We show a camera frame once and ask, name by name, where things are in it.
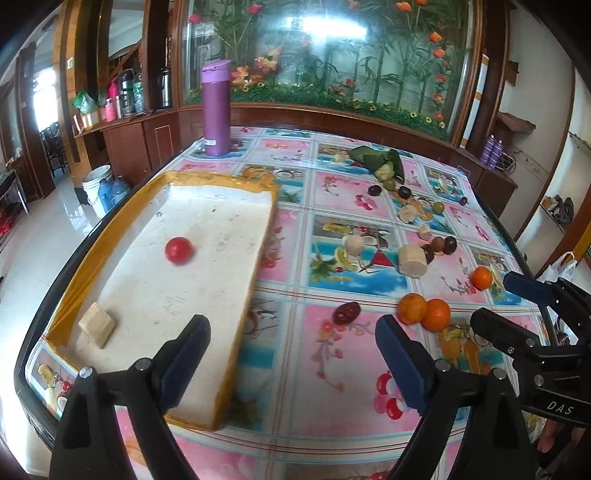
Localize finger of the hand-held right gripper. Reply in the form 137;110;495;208
470;308;541;365
502;271;591;344

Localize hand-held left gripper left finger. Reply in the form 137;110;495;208
48;314;212;480

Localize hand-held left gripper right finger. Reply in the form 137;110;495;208
375;315;541;480

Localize orange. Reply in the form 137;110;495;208
398;293;428;325
422;298;451;332
471;266;494;291

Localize white foam tray yellow tape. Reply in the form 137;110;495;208
46;171;281;432

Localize beige square block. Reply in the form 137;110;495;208
78;302;116;349

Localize large beige cylinder piece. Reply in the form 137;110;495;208
398;244;428;278

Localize red tomato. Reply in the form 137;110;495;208
165;237;194;265

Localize person's right hand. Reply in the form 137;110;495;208
536;414;573;457

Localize white plastic bag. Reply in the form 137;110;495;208
538;251;578;287

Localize fruit print tablecloth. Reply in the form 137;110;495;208
25;124;555;480

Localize blue water jug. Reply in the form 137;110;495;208
98;178;129;206

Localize white yellow rolled mat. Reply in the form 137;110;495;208
464;53;490;144

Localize green leaves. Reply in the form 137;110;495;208
349;145;408;182

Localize white bucket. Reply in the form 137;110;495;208
83;165;114;217

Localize dark wooden chair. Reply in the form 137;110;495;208
41;122;70;176

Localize purple thermos bottle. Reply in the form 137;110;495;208
201;59;232;157

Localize black thermos flask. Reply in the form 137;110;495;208
158;67;173;109

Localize dark steel flask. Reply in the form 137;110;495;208
117;69;136;116

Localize green bag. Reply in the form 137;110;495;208
73;90;107;116

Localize glass panel with artificial flowers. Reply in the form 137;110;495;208
178;0;476;141

